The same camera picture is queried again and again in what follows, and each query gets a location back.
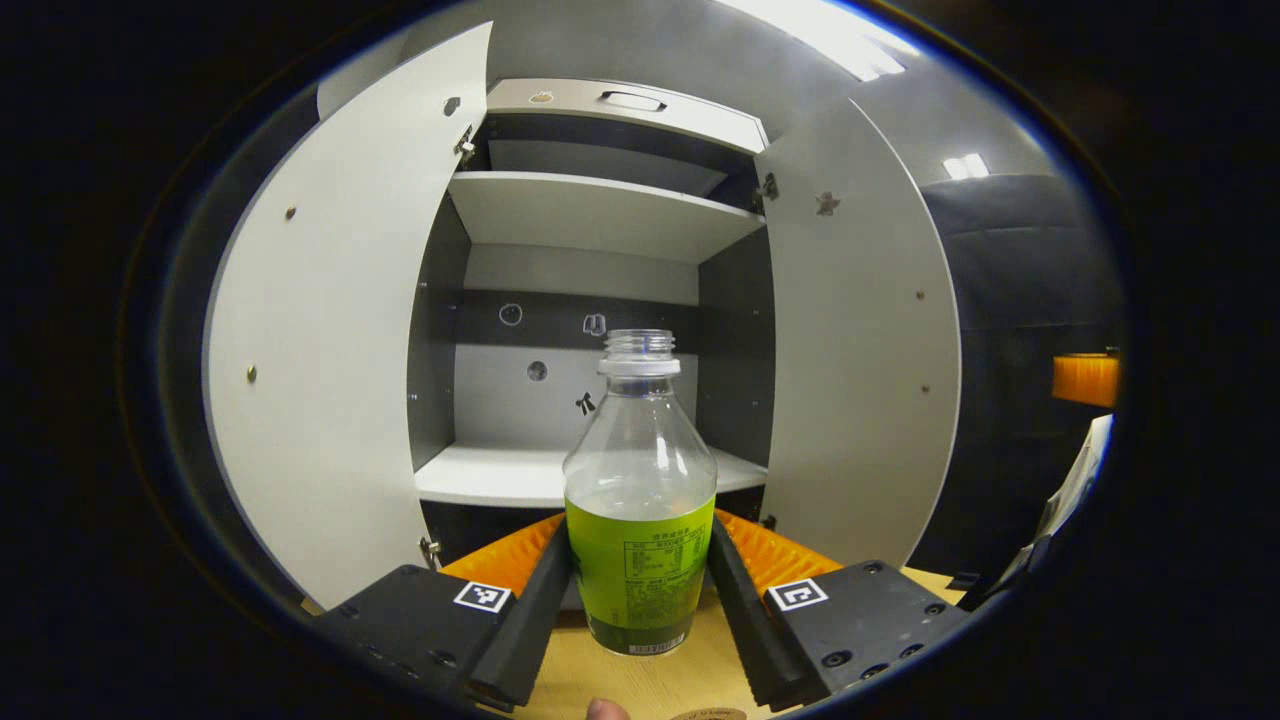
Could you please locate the white cabinet shelf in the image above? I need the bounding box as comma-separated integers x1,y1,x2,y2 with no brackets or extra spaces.
414,443,769,509
447,170,767,266

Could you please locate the green label clear bottle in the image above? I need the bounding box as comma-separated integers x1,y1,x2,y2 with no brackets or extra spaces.
562,328,719,658

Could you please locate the beige cabinet drawer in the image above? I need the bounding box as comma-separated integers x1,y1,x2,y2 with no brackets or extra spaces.
485,78,769,156

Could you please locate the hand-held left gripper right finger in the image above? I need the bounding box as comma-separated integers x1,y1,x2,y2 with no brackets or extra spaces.
706,508,971,711

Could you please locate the white and grey cabinet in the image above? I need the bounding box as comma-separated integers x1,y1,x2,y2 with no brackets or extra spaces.
405,78,776,561

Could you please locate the white garment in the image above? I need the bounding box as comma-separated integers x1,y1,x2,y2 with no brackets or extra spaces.
1035,414,1114,591

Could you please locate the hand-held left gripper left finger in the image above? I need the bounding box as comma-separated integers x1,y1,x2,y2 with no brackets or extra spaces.
312,512,573,713

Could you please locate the white cabinet door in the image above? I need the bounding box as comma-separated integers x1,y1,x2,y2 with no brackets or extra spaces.
755,95,963,569
203,22,494,611

